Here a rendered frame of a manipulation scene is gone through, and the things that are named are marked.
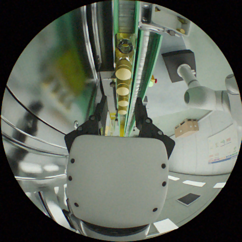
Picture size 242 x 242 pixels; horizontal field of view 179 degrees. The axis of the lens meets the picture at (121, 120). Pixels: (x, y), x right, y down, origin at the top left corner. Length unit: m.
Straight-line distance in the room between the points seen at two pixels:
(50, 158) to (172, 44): 0.73
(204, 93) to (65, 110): 0.43
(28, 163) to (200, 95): 0.48
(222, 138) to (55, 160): 3.90
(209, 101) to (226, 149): 3.48
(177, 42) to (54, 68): 0.64
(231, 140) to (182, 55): 3.38
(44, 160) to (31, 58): 0.16
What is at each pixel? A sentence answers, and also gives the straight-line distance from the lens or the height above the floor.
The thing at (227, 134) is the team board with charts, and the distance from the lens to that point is 3.73.
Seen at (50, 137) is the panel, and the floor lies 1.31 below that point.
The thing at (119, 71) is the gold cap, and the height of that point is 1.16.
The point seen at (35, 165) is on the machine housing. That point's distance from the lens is 0.16.
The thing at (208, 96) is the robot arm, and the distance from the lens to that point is 0.36.
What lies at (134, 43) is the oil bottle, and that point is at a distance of 0.24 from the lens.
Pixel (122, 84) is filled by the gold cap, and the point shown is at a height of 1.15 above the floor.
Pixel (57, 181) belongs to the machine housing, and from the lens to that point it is 0.25.
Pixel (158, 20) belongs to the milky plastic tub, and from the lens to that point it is 0.58.
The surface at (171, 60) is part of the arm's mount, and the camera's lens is 0.61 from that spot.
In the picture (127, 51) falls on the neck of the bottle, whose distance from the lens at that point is 0.19.
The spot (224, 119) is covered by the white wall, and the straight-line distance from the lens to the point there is 3.80.
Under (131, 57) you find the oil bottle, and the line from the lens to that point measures 0.25.
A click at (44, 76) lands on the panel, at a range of 0.16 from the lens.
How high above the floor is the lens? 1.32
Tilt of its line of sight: 23 degrees down
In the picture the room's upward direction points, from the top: 177 degrees counter-clockwise
